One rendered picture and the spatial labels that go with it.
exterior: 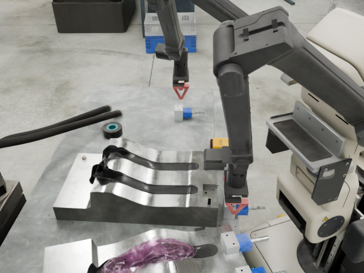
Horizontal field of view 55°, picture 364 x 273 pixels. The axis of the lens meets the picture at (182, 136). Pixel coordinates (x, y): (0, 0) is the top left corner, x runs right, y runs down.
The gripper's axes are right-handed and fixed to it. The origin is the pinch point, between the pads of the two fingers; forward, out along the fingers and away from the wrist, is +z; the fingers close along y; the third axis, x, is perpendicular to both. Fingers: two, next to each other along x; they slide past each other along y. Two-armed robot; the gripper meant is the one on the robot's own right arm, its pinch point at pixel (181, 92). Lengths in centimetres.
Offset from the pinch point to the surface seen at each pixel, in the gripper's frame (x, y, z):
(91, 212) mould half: -28, 59, 8
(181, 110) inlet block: 0.2, 2.3, 7.2
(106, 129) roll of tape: -30.7, 13.7, 9.0
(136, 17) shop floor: -65, -399, 96
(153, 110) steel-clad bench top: -13.0, -6.5, 12.7
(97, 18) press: -108, -331, 76
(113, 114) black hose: -29.7, 1.9, 9.3
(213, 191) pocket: 10, 52, 6
